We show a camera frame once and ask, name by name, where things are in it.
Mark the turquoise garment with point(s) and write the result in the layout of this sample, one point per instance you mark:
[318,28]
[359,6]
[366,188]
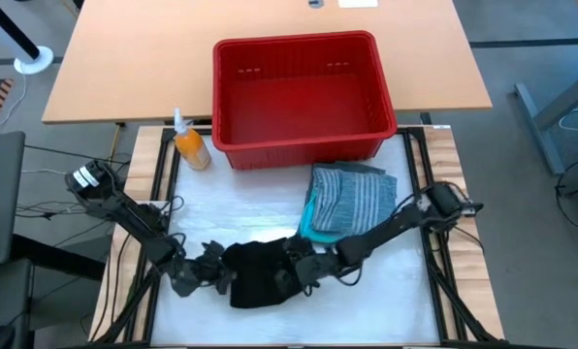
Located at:
[311,228]

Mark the white paper sheet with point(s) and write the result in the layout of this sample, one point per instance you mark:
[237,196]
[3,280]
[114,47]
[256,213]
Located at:
[357,3]

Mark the black aluminium table frame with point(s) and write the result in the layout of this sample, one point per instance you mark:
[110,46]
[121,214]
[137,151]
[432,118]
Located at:
[444,300]

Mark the grey metal table leg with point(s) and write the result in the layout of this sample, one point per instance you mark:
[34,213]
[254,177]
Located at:
[551,104]

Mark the large tan wooden desk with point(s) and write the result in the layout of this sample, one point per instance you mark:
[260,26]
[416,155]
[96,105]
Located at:
[138,58]

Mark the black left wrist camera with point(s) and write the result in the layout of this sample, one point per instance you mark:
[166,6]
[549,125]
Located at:
[214,248]

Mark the black garment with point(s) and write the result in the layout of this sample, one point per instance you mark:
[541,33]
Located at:
[257,276]

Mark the red plastic laundry bin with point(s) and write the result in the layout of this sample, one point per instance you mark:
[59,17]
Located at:
[298,97]

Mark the blue grey striped garment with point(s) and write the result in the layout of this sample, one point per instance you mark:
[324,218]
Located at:
[357,203]

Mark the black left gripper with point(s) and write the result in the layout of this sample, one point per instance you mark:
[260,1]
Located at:
[194,274]

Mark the white pole stand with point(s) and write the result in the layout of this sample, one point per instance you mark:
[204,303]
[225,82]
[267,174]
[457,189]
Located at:
[32,60]

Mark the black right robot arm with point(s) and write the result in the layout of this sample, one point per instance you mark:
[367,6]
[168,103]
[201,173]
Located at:
[395,228]

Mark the grey-green trousers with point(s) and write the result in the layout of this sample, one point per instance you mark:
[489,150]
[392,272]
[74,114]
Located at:
[352,166]

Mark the silver aluminium rail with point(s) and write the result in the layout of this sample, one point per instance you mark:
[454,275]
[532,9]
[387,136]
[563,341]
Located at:
[468,208]

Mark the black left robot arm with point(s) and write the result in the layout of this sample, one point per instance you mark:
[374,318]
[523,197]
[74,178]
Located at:
[129,218]

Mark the orange spray bottle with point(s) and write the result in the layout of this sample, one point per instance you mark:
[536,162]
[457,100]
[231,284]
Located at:
[192,150]

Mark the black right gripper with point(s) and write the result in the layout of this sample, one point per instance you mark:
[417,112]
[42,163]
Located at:
[315,264]

